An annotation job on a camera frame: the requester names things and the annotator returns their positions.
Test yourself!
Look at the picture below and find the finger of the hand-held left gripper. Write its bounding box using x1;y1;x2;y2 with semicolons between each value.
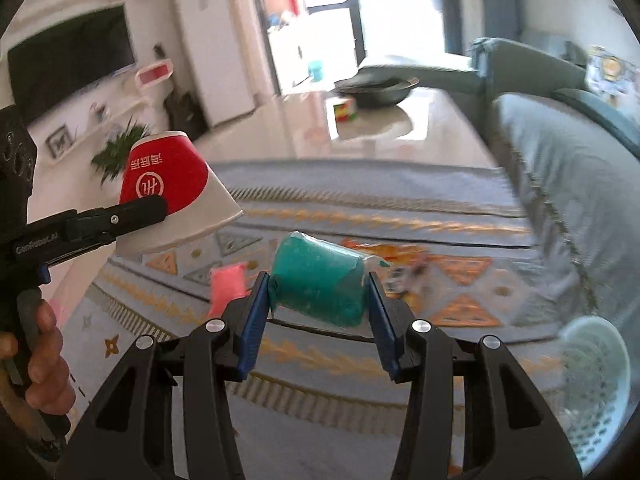
47;195;169;264

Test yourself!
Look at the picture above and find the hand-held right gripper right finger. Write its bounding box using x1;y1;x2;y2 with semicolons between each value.
367;271;584;480

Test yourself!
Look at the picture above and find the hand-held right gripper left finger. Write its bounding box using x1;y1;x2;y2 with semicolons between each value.
55;271;271;480

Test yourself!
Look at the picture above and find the red and white paper cup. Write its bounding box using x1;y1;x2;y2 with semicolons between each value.
116;130;244;256

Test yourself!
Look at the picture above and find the teal plastic packet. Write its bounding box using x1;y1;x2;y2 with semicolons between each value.
267;231;392;334

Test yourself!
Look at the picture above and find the light green plastic basket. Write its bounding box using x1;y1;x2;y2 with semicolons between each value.
556;314;632;477

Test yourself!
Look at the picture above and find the person's left hand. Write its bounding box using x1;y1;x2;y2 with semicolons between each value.
0;301;77;414

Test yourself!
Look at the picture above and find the pink plastic packet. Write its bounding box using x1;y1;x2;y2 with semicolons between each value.
209;264;249;317

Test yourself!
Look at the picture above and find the green potted plant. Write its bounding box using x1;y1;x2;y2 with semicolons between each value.
91;119;152;187

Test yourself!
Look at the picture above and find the black guitar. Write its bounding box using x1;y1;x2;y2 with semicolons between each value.
154;44;209;137

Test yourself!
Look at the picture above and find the black flat television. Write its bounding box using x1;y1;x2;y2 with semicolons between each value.
7;3;137;127

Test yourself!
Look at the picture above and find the white refrigerator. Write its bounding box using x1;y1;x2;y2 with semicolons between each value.
172;0;259;129

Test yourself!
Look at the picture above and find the glossy coffee table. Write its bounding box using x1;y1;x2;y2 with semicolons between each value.
277;87;502;171

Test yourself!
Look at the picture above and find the blue fabric sofa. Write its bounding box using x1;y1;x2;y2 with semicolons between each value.
356;36;640;343

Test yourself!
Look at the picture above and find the black bowl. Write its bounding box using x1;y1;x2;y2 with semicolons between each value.
333;77;421;109

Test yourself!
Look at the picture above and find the floral cushion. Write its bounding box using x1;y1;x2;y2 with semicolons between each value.
586;46;640;107

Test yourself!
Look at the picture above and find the small grey photo frame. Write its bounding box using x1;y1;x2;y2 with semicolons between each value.
46;124;75;159

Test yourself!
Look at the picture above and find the red and white wall shelf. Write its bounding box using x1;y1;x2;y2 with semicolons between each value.
136;59;174;89

